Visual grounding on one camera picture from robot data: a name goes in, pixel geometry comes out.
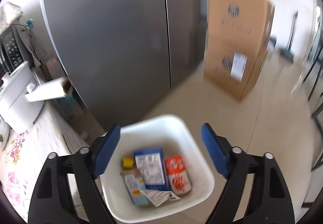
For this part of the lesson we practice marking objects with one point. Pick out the black microwave oven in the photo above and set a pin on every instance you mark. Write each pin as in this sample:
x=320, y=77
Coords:
x=12, y=47

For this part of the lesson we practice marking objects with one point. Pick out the white electric cooking pot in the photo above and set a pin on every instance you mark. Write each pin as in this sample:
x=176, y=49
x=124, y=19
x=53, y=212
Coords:
x=17, y=102

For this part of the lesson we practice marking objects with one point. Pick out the floral tablecloth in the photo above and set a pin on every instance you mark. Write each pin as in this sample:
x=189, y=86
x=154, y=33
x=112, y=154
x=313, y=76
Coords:
x=15, y=153

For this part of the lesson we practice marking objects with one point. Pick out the grey refrigerator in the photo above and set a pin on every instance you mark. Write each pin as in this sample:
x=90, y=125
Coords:
x=113, y=37

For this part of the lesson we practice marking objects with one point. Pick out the broom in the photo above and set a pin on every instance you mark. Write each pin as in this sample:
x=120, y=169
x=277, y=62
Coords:
x=287, y=52

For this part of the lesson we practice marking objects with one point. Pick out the orange white carton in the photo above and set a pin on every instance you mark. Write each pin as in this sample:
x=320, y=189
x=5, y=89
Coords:
x=178, y=176

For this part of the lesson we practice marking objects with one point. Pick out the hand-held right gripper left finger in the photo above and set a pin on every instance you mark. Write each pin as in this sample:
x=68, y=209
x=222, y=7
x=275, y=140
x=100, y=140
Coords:
x=107, y=153

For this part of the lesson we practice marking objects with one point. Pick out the white plastic bin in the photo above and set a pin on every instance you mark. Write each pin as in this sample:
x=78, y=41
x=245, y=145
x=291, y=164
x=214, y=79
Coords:
x=176, y=133

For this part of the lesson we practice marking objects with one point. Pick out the black metal chair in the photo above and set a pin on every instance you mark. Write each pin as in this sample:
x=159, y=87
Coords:
x=317, y=116

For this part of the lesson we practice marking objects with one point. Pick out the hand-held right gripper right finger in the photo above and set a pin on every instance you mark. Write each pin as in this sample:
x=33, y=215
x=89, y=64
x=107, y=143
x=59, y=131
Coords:
x=214, y=153

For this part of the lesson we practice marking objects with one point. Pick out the blue carton with white label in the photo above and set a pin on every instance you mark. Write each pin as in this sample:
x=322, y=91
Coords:
x=151, y=171

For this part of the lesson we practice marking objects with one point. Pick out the floral cloth cover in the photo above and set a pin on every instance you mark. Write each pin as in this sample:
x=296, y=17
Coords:
x=10, y=14

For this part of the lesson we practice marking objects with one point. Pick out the small yellow wrapper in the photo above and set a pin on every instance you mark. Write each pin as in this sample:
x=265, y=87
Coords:
x=128, y=162

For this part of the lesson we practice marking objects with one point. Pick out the cardboard box with white label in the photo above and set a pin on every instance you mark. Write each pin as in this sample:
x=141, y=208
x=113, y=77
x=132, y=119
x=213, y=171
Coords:
x=227, y=82

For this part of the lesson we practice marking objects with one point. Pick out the white printed packet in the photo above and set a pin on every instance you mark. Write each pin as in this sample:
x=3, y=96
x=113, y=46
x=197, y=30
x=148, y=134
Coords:
x=159, y=197

